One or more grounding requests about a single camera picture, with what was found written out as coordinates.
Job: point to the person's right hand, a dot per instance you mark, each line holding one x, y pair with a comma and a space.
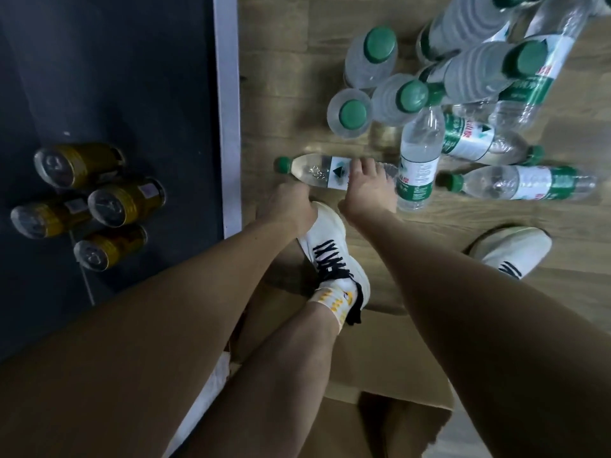
370, 195

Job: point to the person's left hand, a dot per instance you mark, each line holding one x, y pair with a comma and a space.
289, 207

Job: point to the clear water bottle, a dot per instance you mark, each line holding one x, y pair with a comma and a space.
310, 169

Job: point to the brown cardboard box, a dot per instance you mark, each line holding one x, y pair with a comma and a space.
382, 357

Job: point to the water bottles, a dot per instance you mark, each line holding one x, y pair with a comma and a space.
477, 71

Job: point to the dark grey metal shelf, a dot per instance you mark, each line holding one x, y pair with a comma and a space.
119, 66

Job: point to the person's left forearm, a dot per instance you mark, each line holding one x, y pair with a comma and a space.
143, 338

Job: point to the person's right forearm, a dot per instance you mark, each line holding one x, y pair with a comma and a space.
501, 338

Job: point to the person's white left shoe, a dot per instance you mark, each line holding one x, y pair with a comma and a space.
329, 233

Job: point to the person's white shoe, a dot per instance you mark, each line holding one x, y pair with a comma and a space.
515, 250
329, 233

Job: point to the person's yellow patterned left sock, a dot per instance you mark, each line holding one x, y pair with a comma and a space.
331, 300

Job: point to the person's white right shoe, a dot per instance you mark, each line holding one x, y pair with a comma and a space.
515, 250

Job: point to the person's left leg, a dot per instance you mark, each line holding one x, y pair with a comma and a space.
277, 391

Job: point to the group of small gold cans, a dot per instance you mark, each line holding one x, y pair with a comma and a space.
110, 205

